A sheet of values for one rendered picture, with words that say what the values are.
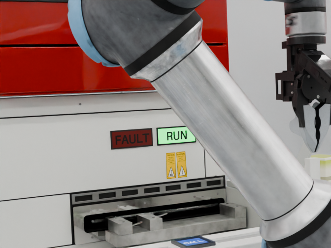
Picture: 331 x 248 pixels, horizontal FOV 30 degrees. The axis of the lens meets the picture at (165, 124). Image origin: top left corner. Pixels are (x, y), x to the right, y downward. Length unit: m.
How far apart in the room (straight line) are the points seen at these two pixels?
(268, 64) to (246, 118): 2.87
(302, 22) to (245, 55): 2.41
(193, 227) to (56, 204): 0.35
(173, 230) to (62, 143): 0.35
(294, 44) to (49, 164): 0.70
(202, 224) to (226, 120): 0.85
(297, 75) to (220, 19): 0.57
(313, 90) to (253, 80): 2.43
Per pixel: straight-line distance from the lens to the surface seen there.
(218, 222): 1.61
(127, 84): 1.55
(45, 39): 1.49
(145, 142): 1.62
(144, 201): 1.63
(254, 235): 1.13
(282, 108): 3.69
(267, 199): 0.79
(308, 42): 1.15
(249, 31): 3.58
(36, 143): 1.53
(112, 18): 0.73
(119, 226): 1.49
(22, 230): 1.55
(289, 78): 1.16
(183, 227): 1.57
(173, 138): 1.66
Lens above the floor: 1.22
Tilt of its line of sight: 3 degrees down
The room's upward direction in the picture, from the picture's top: 2 degrees counter-clockwise
